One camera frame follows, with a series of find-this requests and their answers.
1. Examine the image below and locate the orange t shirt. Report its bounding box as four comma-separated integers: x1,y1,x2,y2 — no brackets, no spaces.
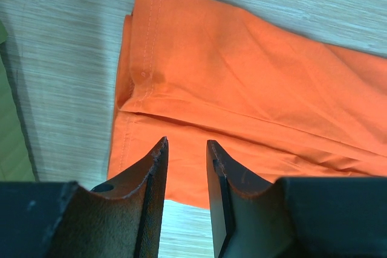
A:
108,0,386,208

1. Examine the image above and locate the green plastic tub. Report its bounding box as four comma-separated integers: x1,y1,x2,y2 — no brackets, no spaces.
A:
0,19,36,182

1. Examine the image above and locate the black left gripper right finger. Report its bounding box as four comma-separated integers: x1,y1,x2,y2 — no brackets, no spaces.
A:
206,140,386,257

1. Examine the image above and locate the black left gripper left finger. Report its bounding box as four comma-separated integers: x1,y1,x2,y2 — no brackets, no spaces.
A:
1,138,169,257

